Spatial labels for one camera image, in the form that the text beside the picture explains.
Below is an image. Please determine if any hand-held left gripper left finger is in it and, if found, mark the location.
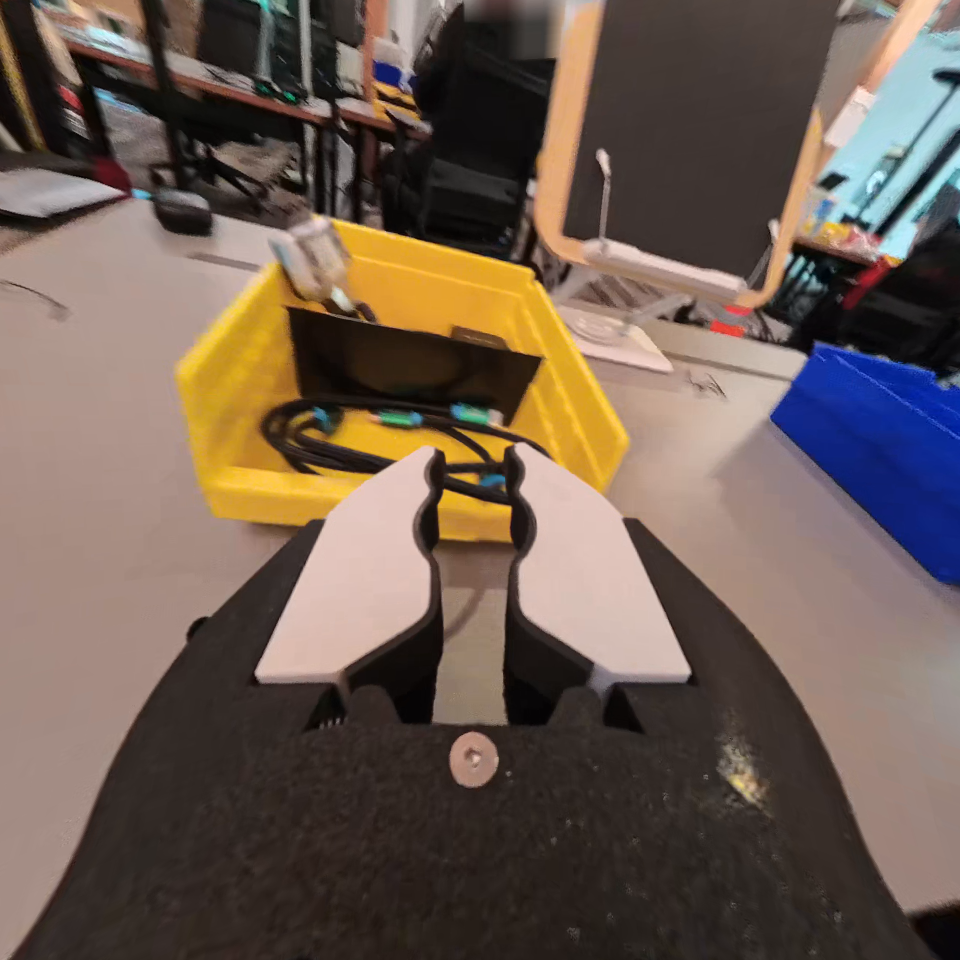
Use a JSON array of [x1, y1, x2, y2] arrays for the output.
[[255, 446, 445, 727]]

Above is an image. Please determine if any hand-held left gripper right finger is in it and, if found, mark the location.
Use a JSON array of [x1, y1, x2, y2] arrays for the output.
[[504, 442, 693, 727]]

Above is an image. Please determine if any yellow plastic bin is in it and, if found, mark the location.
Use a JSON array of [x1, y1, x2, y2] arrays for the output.
[[174, 217, 631, 543]]

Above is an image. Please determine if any blue plastic bin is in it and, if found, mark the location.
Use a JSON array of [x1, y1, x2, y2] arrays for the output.
[[770, 341, 960, 586]]

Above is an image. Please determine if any black silver video switch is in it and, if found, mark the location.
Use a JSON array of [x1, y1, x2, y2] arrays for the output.
[[267, 216, 354, 312]]

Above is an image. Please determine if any grey desk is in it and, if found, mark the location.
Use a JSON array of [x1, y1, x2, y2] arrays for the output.
[[0, 196, 960, 912]]

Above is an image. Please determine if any black bin divider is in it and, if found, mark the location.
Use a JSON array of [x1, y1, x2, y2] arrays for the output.
[[287, 306, 543, 426]]

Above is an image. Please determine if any black small pouch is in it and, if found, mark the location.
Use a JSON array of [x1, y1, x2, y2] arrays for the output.
[[152, 189, 215, 236]]

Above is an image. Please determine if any black office chair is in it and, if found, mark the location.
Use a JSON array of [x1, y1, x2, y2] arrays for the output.
[[381, 3, 558, 260], [836, 187, 960, 376]]

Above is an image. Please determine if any black board on white stand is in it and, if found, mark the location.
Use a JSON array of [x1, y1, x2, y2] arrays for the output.
[[534, 0, 841, 374]]

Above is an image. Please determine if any grey flat folder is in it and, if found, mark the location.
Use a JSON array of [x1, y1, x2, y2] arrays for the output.
[[0, 166, 130, 224]]

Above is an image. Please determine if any wooden work table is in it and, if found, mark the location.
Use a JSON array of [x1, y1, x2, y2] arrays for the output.
[[63, 37, 432, 219]]

